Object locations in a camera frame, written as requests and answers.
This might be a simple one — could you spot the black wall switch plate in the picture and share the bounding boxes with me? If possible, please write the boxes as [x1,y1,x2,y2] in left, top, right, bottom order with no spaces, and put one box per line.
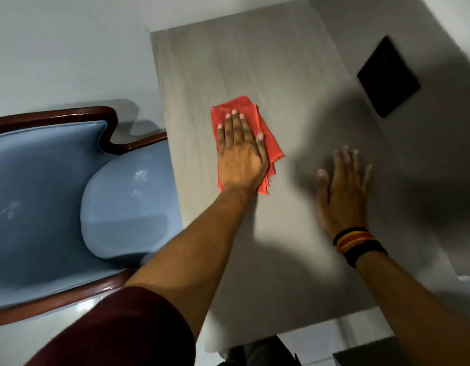
[357,35,421,118]

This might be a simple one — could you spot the person's right forearm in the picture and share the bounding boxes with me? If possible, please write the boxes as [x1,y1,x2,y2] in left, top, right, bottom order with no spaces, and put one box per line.
[355,251,470,366]

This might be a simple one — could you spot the black red yellow wristbands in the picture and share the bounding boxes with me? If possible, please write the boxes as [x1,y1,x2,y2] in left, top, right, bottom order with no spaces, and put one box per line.
[332,227,388,269]

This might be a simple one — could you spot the red cleaning cloth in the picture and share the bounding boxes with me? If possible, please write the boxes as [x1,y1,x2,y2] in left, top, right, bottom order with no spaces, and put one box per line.
[210,95,285,195]

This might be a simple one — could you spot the person's left forearm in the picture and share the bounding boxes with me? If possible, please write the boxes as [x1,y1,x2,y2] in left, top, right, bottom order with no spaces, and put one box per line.
[125,185,258,341]

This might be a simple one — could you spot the blue upholstered wooden chair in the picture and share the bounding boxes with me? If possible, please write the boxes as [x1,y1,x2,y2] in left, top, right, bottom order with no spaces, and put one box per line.
[0,106,184,328]

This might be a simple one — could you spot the person's left hand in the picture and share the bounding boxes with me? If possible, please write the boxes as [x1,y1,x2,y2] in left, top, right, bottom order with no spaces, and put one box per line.
[216,110,270,194]

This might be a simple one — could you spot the person's right hand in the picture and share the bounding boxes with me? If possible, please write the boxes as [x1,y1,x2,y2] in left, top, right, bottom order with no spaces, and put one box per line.
[316,145,373,238]

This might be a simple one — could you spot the person's dark trousers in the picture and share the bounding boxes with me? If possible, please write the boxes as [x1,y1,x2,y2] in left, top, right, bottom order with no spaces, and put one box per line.
[218,335,302,366]

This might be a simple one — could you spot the maroon shirt sleeve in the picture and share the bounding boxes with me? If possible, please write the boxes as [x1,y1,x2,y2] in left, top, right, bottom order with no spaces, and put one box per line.
[24,286,196,366]

